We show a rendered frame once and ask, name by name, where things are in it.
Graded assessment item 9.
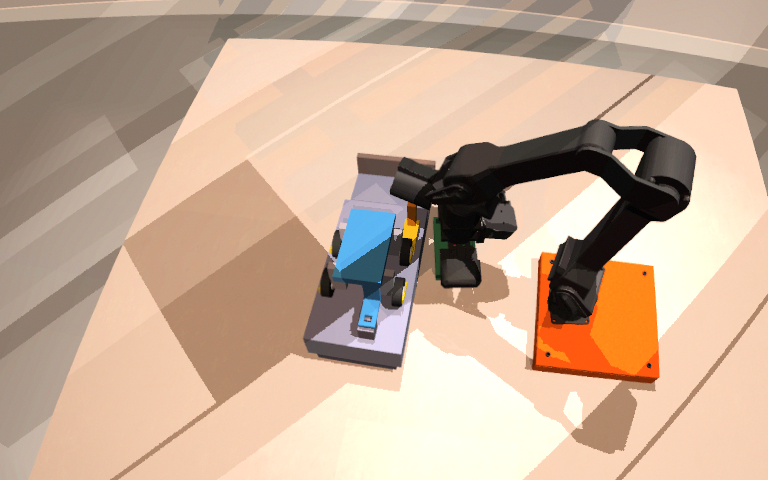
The pale lavender ramp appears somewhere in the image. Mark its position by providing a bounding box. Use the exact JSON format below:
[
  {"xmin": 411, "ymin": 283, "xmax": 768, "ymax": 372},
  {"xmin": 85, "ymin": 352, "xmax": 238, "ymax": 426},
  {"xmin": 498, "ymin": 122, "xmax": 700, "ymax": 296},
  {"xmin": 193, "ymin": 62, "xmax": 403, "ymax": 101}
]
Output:
[{"xmin": 303, "ymin": 153, "xmax": 430, "ymax": 370}]

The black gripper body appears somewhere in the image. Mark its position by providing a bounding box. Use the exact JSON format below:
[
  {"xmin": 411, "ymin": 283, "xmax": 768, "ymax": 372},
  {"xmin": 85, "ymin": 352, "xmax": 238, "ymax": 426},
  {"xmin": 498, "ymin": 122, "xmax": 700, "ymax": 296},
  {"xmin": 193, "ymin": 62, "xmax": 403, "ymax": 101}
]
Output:
[{"xmin": 440, "ymin": 204, "xmax": 482, "ymax": 289}]

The green tray rim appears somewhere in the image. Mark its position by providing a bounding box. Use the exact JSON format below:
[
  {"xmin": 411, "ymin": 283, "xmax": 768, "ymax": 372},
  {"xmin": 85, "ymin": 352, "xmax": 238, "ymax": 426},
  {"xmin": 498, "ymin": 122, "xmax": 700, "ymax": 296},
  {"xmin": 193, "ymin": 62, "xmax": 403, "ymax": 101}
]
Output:
[{"xmin": 433, "ymin": 217, "xmax": 476, "ymax": 280}]

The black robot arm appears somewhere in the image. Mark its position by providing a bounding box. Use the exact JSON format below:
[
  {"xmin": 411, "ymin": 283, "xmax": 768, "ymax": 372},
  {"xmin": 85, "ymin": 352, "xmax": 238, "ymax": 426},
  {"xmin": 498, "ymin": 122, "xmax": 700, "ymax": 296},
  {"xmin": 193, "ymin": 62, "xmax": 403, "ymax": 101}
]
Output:
[{"xmin": 390, "ymin": 119, "xmax": 697, "ymax": 325}]

